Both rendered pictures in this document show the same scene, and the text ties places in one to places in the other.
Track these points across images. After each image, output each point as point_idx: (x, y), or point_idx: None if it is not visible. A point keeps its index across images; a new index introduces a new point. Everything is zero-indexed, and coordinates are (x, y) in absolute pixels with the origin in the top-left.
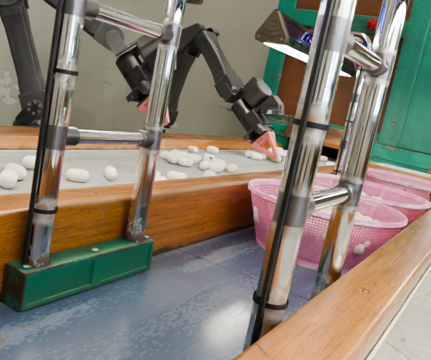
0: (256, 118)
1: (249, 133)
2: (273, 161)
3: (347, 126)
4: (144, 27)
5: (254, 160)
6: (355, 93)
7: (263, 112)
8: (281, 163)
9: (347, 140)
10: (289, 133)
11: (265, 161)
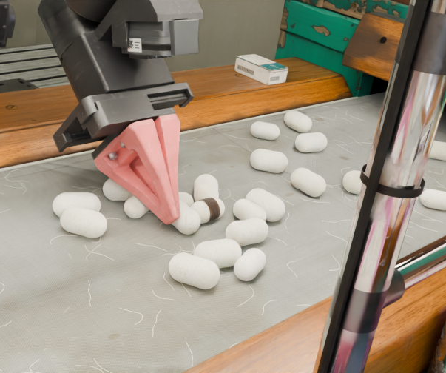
0: (93, 69)
1: (64, 130)
2: (172, 224)
3: (359, 217)
4: None
5: (66, 240)
6: (419, 9)
7: (117, 46)
8: (203, 233)
9: (367, 288)
10: (358, 55)
11: (121, 240)
